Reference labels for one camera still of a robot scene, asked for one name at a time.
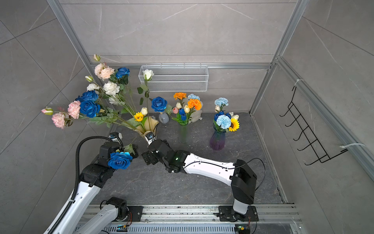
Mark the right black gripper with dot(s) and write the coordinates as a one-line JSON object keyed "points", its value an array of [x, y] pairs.
{"points": [[151, 154]]}

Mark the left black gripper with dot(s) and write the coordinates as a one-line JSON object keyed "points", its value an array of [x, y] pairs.
{"points": [[133, 150]]}

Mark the blue rose picked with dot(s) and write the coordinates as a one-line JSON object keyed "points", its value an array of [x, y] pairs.
{"points": [[120, 160], [89, 108]]}

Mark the yellow wavy glass vase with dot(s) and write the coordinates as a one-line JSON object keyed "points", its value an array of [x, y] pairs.
{"points": [[148, 125]]}

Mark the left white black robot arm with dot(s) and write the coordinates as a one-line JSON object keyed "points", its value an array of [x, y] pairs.
{"points": [[88, 182]]}

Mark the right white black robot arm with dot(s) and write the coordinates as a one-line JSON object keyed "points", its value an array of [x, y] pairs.
{"points": [[239, 176]]}

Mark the clear green glass vase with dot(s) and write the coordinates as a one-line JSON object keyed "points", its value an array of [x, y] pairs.
{"points": [[183, 134]]}

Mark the small grey round vase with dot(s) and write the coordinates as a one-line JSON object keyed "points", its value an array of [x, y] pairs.
{"points": [[163, 118]]}

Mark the blue rose in grey vase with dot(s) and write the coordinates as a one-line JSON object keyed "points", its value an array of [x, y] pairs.
{"points": [[159, 104]]}

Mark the purple glass vase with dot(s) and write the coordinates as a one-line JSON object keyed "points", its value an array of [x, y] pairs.
{"points": [[218, 140]]}

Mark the light blue carnation middle vase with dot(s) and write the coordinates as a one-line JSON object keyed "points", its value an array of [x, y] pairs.
{"points": [[192, 96]]}

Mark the yellow sunflower purple vase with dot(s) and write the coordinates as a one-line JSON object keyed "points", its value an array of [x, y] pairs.
{"points": [[234, 125]]}

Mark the small yellow sunflower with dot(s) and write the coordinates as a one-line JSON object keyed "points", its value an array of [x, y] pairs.
{"points": [[138, 117]]}

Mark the cream tulip bud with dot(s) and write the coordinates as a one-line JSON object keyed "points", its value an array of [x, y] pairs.
{"points": [[144, 111]]}

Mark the pink rose middle left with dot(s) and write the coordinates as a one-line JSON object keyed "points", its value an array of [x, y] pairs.
{"points": [[74, 109]]}

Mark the pink rose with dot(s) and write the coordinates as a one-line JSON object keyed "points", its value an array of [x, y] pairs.
{"points": [[74, 109], [59, 120]]}

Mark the blue rose upper left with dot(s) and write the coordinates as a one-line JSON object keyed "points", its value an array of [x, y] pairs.
{"points": [[88, 96]]}

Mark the pink rose lower left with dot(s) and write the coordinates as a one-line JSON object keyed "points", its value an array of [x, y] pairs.
{"points": [[59, 120]]}

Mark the orange carnation large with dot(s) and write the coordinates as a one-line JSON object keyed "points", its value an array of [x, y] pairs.
{"points": [[194, 104]]}

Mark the orange carnation small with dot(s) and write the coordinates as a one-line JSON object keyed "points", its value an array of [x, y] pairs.
{"points": [[180, 96]]}

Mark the white rose centre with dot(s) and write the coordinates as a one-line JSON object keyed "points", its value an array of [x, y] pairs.
{"points": [[111, 88]]}

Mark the small white rose left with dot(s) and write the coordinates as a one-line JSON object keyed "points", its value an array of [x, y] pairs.
{"points": [[92, 87]]}

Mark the pink rose bud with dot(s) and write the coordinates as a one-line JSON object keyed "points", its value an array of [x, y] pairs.
{"points": [[47, 111]]}

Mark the light blue carnation lower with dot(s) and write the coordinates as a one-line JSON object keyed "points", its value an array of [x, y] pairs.
{"points": [[223, 122]]}

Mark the light blue carnation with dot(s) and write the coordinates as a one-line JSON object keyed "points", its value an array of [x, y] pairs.
{"points": [[221, 101], [223, 122]]}

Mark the white rose tall stem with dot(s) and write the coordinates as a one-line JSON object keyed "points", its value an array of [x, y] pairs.
{"points": [[148, 74]]}

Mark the peach rose pair top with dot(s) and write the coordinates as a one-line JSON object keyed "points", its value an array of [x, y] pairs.
{"points": [[103, 72]]}

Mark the light blue carnation upper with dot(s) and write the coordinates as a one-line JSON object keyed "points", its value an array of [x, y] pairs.
{"points": [[221, 101]]}

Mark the blue rose top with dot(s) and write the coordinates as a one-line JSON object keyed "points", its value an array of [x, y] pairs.
{"points": [[122, 72]]}

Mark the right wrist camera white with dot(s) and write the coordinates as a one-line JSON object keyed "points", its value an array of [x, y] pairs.
{"points": [[150, 137]]}

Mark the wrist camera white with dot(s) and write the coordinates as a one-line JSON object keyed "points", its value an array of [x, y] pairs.
{"points": [[116, 136], [150, 137]]}

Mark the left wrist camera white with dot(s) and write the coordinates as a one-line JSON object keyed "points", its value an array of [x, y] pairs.
{"points": [[116, 136]]}

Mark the metal base rail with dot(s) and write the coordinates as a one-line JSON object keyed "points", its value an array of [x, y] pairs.
{"points": [[204, 219]]}

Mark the black wire hook rack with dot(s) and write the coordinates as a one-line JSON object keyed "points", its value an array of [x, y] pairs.
{"points": [[307, 133]]}

